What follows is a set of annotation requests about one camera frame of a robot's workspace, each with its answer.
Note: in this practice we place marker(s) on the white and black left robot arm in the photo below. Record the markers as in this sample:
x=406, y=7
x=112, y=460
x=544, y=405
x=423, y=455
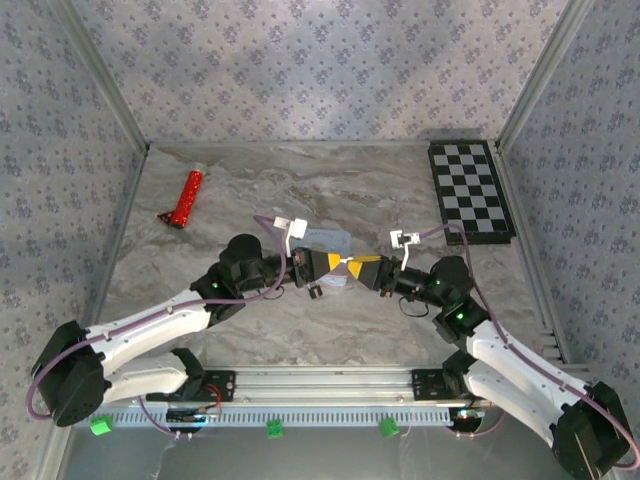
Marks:
x=140, y=330

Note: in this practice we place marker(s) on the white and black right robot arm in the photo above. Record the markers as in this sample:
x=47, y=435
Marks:
x=530, y=380

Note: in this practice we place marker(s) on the red glitter tool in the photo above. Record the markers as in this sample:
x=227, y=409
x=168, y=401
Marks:
x=189, y=197

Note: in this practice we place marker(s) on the black and grey chessboard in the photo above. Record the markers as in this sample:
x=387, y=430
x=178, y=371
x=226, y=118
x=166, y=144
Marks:
x=467, y=190

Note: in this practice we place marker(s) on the small circuit board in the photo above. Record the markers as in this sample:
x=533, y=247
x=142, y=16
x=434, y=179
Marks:
x=470, y=414
x=195, y=416

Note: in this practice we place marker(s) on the green connector block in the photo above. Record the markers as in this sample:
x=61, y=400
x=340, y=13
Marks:
x=388, y=427
x=275, y=429
x=101, y=425

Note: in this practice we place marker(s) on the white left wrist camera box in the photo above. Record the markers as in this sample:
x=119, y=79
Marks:
x=299, y=229

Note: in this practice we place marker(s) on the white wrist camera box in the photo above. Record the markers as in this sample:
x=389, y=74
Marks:
x=402, y=239
x=299, y=229

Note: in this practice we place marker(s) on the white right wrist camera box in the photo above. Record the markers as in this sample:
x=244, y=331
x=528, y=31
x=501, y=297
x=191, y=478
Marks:
x=402, y=239

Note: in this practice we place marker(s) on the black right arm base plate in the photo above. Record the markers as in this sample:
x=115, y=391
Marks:
x=425, y=385

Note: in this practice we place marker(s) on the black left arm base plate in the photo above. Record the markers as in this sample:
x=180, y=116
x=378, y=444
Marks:
x=222, y=385

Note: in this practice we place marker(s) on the aluminium mounting rail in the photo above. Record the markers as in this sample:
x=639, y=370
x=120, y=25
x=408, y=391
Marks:
x=320, y=385

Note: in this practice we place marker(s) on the aluminium frame post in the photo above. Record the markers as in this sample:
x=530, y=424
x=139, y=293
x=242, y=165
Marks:
x=545, y=75
x=100, y=75

